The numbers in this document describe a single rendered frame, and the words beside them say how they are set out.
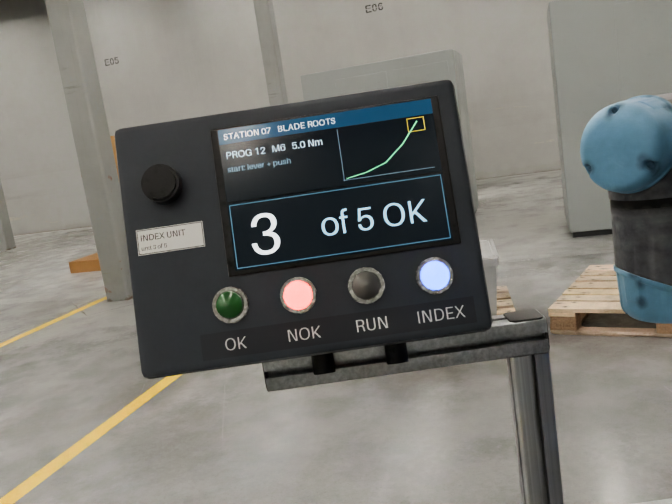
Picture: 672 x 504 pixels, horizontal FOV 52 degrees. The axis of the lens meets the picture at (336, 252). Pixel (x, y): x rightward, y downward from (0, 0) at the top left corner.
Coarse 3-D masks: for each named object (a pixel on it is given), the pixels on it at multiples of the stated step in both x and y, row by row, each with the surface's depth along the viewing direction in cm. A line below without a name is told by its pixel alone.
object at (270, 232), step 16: (240, 208) 51; (256, 208) 51; (272, 208) 51; (288, 208) 51; (240, 224) 51; (256, 224) 51; (272, 224) 51; (288, 224) 51; (240, 240) 51; (256, 240) 51; (272, 240) 51; (288, 240) 51; (240, 256) 51; (256, 256) 51; (272, 256) 51; (288, 256) 51
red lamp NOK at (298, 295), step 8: (288, 280) 50; (296, 280) 50; (304, 280) 50; (288, 288) 50; (296, 288) 50; (304, 288) 50; (312, 288) 50; (280, 296) 50; (288, 296) 50; (296, 296) 50; (304, 296) 50; (312, 296) 50; (288, 304) 50; (296, 304) 50; (304, 304) 50; (312, 304) 50; (296, 312) 50; (304, 312) 50
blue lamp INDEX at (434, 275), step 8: (424, 264) 50; (432, 264) 50; (440, 264) 50; (448, 264) 50; (416, 272) 50; (424, 272) 50; (432, 272) 50; (440, 272) 50; (448, 272) 50; (424, 280) 50; (432, 280) 50; (440, 280) 49; (448, 280) 50; (424, 288) 50; (432, 288) 50; (440, 288) 50
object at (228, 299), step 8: (224, 288) 51; (232, 288) 51; (216, 296) 51; (224, 296) 50; (232, 296) 50; (240, 296) 50; (216, 304) 50; (224, 304) 50; (232, 304) 50; (240, 304) 50; (248, 304) 51; (216, 312) 50; (224, 312) 50; (232, 312) 50; (240, 312) 50; (224, 320) 50; (232, 320) 50; (240, 320) 51
